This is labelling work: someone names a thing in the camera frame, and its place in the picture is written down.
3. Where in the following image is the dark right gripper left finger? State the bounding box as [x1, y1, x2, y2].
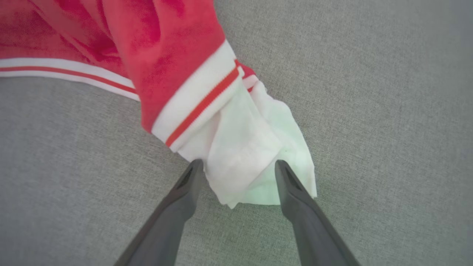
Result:
[113, 159, 204, 266]

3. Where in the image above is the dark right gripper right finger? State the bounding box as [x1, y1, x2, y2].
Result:
[275, 160, 361, 266]

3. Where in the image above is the red and white jersey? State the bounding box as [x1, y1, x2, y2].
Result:
[0, 0, 317, 209]

